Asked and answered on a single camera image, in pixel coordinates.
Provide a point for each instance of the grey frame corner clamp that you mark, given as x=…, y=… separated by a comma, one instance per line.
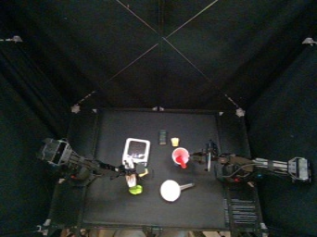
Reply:
x=309, y=41
x=14, y=39
x=239, y=112
x=75, y=108

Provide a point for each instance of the red toy cup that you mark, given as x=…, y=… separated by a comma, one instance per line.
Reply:
x=179, y=153

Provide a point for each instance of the small dark rectangular block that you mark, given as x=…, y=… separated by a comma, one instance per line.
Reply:
x=162, y=137

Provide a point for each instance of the red toy spoon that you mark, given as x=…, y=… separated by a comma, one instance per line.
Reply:
x=182, y=161

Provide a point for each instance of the yellow-green toy squash half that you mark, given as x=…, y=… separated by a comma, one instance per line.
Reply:
x=135, y=189

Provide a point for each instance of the grey frame middle clamp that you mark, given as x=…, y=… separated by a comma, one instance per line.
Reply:
x=158, y=108

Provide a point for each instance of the small yellow toy cup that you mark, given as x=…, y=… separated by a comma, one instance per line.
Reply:
x=174, y=141

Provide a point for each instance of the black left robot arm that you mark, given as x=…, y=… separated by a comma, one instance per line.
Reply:
x=77, y=160

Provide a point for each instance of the white tray with dark inset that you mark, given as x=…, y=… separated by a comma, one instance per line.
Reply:
x=136, y=152

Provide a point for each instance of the yellow toy food piece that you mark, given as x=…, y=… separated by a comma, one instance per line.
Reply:
x=143, y=174

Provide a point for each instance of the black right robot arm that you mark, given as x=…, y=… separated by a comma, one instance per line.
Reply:
x=263, y=165

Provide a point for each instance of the white text label sticker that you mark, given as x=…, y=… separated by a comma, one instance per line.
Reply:
x=243, y=213

